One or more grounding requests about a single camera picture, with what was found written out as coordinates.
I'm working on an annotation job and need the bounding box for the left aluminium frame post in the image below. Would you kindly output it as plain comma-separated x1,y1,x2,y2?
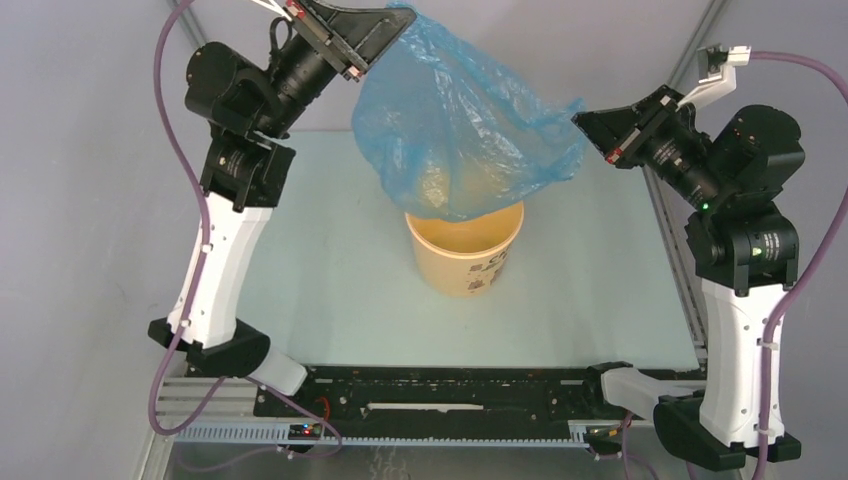
175,1,209,50

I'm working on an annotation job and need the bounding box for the grey slotted cable duct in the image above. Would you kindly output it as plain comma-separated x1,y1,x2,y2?
175,420,613,448

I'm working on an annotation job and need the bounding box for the right aluminium frame post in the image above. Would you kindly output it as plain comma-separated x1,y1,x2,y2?
666,0,730,87

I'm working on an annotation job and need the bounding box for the yellow cartoon trash bin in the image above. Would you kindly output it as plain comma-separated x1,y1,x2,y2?
405,202,525,297

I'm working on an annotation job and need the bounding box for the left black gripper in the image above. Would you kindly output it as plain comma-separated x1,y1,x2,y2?
255,0,419,140

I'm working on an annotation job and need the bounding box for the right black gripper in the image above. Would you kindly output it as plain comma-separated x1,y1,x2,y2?
574,83,731,210

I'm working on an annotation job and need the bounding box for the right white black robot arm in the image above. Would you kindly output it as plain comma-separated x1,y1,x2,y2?
573,86,805,472

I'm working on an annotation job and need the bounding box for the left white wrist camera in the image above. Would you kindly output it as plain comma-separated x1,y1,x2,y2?
250,0,292,20

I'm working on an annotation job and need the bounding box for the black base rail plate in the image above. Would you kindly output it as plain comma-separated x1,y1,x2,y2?
185,360,704,442

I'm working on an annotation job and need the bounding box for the small circuit board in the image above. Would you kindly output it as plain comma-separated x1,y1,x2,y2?
584,425,626,443
287,423,323,441

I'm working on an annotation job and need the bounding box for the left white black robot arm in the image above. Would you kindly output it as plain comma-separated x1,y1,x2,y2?
148,1,416,417

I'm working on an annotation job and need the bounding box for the right small circuit board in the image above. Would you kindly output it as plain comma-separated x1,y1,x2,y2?
584,425,626,443

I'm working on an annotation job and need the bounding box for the aluminium frame post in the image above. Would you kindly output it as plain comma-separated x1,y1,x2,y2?
175,1,209,50
666,0,730,87

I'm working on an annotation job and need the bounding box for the blue plastic trash bag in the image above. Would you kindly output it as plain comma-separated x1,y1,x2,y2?
351,15,587,222

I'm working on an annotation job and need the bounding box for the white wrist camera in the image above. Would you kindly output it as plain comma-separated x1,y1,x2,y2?
677,44,752,109
250,0,292,20

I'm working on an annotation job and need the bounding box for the left small circuit board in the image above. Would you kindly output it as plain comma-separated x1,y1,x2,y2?
287,423,323,441

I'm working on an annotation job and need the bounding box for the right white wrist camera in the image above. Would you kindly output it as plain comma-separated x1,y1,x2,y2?
677,44,752,109

